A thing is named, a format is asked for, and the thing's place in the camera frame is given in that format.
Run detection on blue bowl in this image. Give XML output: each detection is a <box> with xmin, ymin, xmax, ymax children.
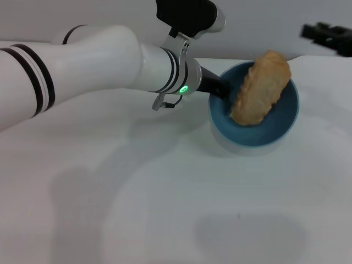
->
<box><xmin>208</xmin><ymin>60</ymin><xmax>300</xmax><ymax>146</ymax></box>

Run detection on ridged golden bread loaf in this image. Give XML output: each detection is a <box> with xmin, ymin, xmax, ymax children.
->
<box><xmin>229</xmin><ymin>49</ymin><xmax>292</xmax><ymax>127</ymax></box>

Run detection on grey black wrist camera box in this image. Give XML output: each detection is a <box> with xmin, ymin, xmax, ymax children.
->
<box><xmin>155</xmin><ymin>0</ymin><xmax>227</xmax><ymax>39</ymax></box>

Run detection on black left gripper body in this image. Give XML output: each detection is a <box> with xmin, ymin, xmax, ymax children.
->
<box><xmin>196</xmin><ymin>65</ymin><xmax>221</xmax><ymax>96</ymax></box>

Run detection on silver plug with black cable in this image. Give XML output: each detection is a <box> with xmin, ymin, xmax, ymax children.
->
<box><xmin>152</xmin><ymin>95</ymin><xmax>184</xmax><ymax>111</ymax></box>

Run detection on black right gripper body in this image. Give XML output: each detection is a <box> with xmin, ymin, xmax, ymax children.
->
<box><xmin>327</xmin><ymin>25</ymin><xmax>352</xmax><ymax>57</ymax></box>

